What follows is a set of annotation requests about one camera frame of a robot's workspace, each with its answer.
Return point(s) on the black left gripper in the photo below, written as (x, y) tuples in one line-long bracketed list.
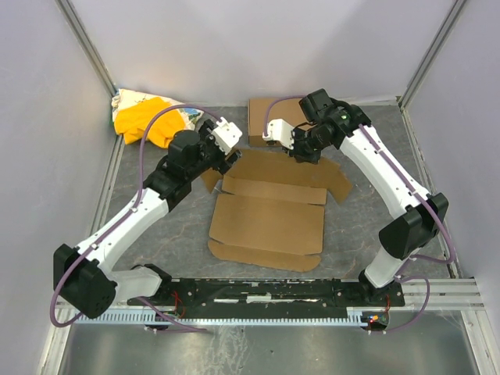
[(225, 159)]

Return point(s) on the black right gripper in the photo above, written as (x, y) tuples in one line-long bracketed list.
[(301, 150)]

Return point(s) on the brown cardboard box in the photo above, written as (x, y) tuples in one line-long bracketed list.
[(271, 210), (288, 110)]

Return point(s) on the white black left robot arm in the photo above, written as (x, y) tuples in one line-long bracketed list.
[(84, 276)]

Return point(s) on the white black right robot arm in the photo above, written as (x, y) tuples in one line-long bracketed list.
[(417, 215)]

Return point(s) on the folded brown cardboard box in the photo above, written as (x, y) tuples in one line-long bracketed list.
[(288, 110)]

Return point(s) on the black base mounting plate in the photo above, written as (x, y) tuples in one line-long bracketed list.
[(204, 297)]

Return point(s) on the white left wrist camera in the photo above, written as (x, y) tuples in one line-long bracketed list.
[(227, 134)]

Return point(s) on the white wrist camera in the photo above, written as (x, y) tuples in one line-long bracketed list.
[(280, 131), (227, 134)]

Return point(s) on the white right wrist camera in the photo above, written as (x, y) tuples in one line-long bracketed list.
[(280, 131)]

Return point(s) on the left aluminium frame post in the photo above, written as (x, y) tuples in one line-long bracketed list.
[(78, 28)]

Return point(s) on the aluminium frame post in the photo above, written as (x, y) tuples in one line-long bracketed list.
[(446, 27), (78, 28)]

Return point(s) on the right aluminium frame post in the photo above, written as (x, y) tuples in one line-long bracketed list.
[(446, 27)]

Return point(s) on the light blue slotted cable duct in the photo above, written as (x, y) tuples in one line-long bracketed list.
[(150, 318)]

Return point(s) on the right aluminium floor rail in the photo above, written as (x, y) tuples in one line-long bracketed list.
[(475, 321)]

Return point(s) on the aluminium floor rail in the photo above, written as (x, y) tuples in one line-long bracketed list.
[(58, 337), (475, 321)]

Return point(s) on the aluminium front rail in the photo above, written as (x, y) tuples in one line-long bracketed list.
[(441, 291)]

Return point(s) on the left aluminium floor rail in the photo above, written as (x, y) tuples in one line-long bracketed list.
[(58, 337)]

